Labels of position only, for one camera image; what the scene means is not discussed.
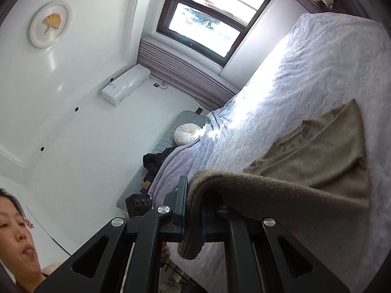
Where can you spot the round leaf ceiling lamp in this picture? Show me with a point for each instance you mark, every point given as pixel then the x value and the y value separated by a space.
pixel 50 23

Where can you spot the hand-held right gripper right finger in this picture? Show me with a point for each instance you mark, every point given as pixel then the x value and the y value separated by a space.
pixel 238 235

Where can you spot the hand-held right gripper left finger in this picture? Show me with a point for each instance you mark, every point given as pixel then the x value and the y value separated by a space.
pixel 183 219

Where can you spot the person's left hand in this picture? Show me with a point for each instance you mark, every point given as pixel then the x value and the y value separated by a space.
pixel 166 251

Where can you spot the person's face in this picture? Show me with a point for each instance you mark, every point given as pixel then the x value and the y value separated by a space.
pixel 15 229

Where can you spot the white wall air conditioner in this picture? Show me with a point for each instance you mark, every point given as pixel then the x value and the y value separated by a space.
pixel 125 84

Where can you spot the bed with lavender quilt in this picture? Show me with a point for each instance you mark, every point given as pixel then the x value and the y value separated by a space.
pixel 290 82

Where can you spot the dark framed window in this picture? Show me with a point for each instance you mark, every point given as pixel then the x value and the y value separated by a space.
pixel 207 27

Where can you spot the round white pillow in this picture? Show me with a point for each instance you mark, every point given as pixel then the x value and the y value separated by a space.
pixel 187 134

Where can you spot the brown knit sweater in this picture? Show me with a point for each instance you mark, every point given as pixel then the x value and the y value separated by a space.
pixel 320 171

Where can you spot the dark clothes pile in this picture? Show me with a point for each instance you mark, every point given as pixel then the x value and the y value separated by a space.
pixel 155 158

